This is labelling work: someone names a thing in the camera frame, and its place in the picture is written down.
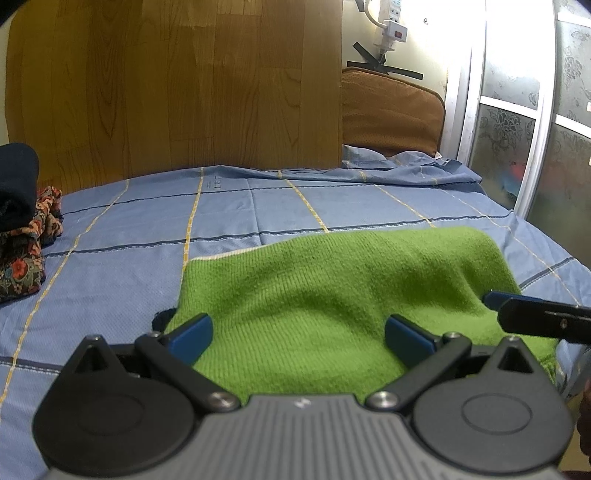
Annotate brown cushion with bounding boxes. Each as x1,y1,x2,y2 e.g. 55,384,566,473
341,67,446,158

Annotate blue checked bed sheet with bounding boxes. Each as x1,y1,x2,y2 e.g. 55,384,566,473
0,144,591,480

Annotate green and black knit sweater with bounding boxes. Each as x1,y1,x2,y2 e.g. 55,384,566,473
153,226,559,403

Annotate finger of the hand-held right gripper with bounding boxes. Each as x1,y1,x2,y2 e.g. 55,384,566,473
481,290,591,346

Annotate person's right forearm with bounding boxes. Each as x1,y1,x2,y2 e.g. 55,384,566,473
575,369,591,457

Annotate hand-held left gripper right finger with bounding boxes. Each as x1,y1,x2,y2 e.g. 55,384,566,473
365,314,555,412

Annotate white power strip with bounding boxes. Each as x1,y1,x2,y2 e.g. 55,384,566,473
373,0,411,45

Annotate floral patterned cloth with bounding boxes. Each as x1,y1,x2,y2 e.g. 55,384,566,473
0,185,65,304

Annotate dark navy folded cloth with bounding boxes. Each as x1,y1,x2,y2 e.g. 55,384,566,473
0,142,40,232

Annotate black tape strips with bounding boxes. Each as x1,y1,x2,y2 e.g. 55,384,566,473
346,41,424,80

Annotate frosted glass sliding door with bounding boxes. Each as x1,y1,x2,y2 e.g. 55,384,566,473
443,0,591,266

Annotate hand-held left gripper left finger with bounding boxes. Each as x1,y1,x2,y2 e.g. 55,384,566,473
60,313,242,412

